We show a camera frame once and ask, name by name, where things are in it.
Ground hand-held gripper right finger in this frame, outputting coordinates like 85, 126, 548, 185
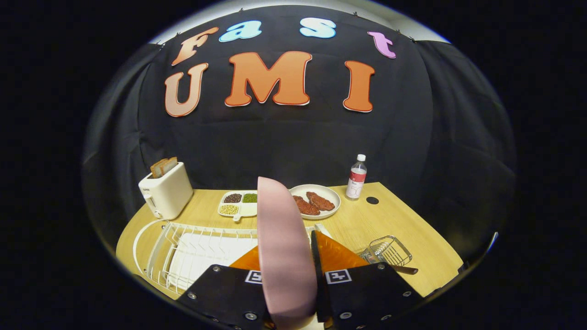
310, 230, 425, 330

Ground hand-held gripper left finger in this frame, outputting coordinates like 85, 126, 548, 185
177, 245, 276, 330

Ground white wire dish rack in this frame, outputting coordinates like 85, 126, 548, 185
133, 219, 332, 296

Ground pink plate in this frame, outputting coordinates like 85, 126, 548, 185
257, 176, 318, 330

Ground metal wire basket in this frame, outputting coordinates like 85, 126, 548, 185
358, 235, 413, 267

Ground brown-handled spoon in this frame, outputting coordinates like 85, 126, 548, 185
376, 261, 419, 275

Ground white round plate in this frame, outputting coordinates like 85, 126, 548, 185
289, 184, 341, 220

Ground white compartment tray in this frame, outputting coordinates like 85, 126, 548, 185
217, 190, 259, 223

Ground red meat piece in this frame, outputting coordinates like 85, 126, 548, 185
293, 196, 321, 216
306, 192, 336, 212

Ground white toaster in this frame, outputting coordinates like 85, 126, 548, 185
138, 161, 194, 220

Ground clear red-label water bottle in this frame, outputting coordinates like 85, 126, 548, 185
345, 154, 368, 201

